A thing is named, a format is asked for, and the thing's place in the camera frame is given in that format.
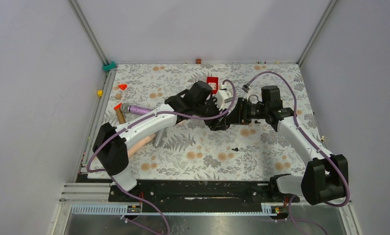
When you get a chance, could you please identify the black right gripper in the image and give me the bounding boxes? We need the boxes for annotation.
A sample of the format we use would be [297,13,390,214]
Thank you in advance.
[225,97,268,126]

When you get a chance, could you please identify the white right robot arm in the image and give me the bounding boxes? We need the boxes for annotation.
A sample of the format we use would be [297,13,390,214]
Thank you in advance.
[225,86,350,206]

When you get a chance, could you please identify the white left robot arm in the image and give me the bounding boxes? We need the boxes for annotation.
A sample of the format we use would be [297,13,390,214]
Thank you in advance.
[91,81,229,201]

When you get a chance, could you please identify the floral table mat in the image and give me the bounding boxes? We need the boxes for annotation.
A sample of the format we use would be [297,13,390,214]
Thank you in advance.
[103,64,320,181]

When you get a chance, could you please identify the red box with label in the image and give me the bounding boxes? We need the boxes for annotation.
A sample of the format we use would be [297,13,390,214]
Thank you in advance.
[207,76,219,94]

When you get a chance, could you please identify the silver microphone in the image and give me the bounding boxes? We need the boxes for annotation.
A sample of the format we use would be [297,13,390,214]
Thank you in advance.
[153,128,167,148]

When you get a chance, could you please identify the small coloured beads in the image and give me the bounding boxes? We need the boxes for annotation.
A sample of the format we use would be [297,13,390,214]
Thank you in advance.
[256,61,280,65]

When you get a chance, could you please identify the pink microphone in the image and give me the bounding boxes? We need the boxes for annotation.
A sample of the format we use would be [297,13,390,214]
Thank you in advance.
[127,133,155,158]

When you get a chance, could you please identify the purple glitter microphone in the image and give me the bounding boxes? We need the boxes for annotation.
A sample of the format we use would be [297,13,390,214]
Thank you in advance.
[120,103,152,116]

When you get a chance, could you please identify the gold brown microphone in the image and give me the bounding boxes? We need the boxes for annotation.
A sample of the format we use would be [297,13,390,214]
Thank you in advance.
[115,108,126,124]

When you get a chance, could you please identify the red block near microphones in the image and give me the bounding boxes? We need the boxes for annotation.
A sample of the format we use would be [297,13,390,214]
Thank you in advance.
[114,103,122,110]

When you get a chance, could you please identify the red wedge block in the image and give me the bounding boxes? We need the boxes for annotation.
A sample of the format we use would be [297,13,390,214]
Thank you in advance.
[118,84,127,91]

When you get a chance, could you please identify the teal block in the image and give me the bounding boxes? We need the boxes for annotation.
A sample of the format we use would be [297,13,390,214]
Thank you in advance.
[102,61,117,72]

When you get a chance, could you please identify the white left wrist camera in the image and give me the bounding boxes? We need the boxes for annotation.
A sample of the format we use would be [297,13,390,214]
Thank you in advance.
[215,89,233,106]

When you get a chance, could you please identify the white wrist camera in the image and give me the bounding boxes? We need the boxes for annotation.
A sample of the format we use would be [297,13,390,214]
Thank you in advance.
[215,89,233,106]
[242,83,251,93]

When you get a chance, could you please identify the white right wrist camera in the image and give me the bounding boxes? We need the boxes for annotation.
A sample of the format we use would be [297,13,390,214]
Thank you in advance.
[242,83,251,93]

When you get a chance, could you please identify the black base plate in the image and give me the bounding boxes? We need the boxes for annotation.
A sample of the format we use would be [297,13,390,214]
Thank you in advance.
[103,180,292,211]

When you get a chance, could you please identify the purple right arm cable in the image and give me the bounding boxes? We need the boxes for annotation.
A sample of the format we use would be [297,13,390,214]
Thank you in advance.
[247,71,350,235]

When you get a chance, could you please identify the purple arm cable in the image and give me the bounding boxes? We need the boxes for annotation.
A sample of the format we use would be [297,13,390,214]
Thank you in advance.
[86,79,237,235]
[247,71,350,235]

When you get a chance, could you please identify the white slotted cable duct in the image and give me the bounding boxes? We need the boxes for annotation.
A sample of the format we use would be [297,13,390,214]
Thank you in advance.
[71,201,281,216]

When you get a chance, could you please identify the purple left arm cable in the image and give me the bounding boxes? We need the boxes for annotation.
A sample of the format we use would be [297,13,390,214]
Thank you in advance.
[86,79,237,235]

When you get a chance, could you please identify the aluminium corner rail left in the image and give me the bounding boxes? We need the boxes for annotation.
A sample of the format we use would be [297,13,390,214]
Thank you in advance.
[67,0,118,182]

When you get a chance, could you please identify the aluminium corner rail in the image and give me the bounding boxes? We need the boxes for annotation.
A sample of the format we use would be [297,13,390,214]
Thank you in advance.
[67,0,118,182]
[296,0,338,67]

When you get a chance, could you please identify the aluminium corner rail right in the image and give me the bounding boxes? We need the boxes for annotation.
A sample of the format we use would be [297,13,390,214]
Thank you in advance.
[296,0,338,67]

